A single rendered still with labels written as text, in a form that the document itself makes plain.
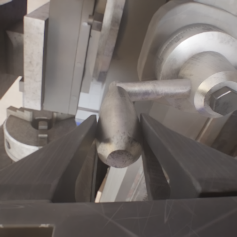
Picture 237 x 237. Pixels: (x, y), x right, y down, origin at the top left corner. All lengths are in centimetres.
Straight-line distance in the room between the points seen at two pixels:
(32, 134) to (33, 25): 46
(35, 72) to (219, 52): 30
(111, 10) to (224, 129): 22
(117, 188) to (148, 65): 47
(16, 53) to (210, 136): 35
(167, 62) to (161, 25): 4
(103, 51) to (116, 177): 38
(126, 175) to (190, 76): 44
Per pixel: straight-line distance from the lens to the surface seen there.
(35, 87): 41
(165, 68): 17
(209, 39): 18
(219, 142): 33
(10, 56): 45
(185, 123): 28
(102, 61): 33
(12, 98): 457
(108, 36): 31
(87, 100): 415
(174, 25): 20
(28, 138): 74
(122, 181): 59
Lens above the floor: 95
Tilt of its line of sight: 9 degrees down
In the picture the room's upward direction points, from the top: 79 degrees counter-clockwise
